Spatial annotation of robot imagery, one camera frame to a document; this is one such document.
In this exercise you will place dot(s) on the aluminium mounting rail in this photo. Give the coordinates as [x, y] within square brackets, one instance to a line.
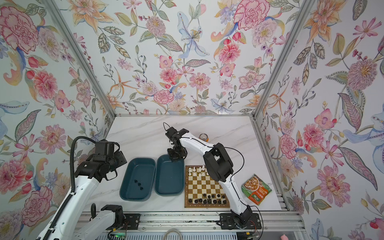
[199, 221]

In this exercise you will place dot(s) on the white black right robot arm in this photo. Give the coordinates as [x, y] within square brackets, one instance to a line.
[219, 166]

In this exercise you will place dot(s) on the teal plastic tray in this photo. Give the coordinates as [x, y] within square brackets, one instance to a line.
[170, 177]
[143, 170]

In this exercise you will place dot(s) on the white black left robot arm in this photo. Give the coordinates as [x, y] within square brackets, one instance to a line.
[84, 180]

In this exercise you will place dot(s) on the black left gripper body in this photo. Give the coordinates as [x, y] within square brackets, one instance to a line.
[117, 160]

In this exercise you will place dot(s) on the orange soda can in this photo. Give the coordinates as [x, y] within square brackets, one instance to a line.
[204, 137]

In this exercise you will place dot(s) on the wooden chess board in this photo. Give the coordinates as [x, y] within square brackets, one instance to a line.
[199, 185]

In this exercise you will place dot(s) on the green snack packet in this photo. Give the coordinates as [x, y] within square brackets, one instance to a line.
[256, 190]

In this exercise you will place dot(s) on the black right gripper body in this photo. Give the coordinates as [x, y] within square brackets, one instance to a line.
[175, 154]

